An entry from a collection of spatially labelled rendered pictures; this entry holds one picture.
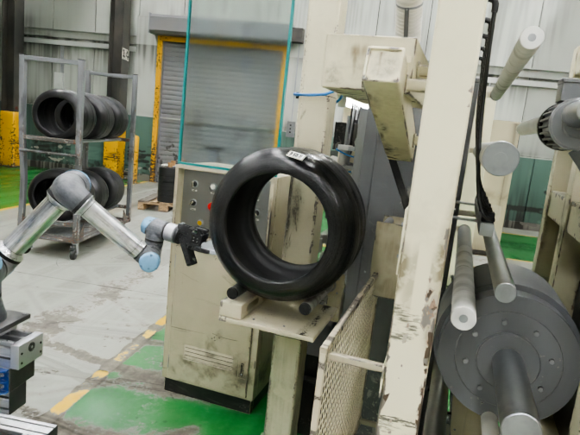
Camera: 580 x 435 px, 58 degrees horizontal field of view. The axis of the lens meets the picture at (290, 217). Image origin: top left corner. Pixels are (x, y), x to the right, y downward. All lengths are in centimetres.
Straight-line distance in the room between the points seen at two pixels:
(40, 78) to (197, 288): 1083
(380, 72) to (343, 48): 17
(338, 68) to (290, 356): 133
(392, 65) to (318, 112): 81
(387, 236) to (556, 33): 964
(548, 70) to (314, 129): 933
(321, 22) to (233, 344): 164
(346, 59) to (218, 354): 184
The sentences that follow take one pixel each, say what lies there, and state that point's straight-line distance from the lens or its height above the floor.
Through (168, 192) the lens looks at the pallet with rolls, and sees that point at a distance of 830.
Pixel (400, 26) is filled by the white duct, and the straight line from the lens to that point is 256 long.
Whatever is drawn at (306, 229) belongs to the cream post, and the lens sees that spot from 216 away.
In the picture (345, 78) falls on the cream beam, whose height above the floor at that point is 167.
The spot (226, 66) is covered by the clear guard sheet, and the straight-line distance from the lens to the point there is 267.
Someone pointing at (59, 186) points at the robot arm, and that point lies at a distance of 203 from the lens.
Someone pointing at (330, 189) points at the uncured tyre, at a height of 133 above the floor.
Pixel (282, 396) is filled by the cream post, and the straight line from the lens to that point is 244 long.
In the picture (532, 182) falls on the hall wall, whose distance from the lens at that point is 1117.
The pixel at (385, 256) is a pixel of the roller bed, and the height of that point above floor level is 107.
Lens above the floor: 152
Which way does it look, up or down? 10 degrees down
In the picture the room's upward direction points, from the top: 6 degrees clockwise
